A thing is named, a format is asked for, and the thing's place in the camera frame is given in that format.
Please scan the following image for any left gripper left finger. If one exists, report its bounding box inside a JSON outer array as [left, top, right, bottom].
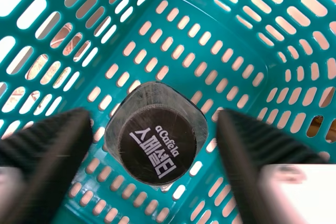
[[0, 106, 93, 224]]

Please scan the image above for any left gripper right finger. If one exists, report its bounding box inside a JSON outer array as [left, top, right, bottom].
[[216, 108, 336, 224]]

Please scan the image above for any teal shopping basket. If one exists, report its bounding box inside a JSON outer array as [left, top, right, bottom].
[[0, 0, 336, 224]]

